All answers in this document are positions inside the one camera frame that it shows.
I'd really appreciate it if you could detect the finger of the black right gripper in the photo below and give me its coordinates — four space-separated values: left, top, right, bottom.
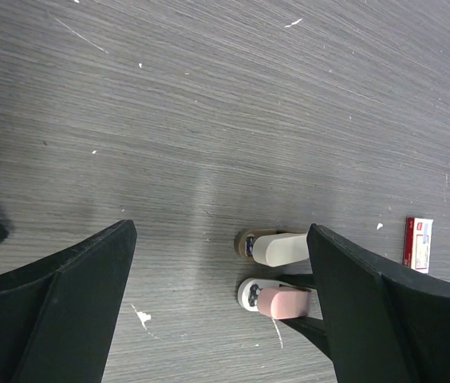
278 274 315 289
282 317 330 358

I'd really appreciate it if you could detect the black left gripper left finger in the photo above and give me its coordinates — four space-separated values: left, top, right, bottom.
0 220 137 382

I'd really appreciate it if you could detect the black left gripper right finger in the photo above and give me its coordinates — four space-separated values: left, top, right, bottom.
307 224 450 382

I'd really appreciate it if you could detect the pink stapler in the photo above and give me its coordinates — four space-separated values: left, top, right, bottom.
237 278 312 320

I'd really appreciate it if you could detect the beige stapler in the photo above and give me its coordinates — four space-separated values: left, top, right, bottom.
234 228 310 267

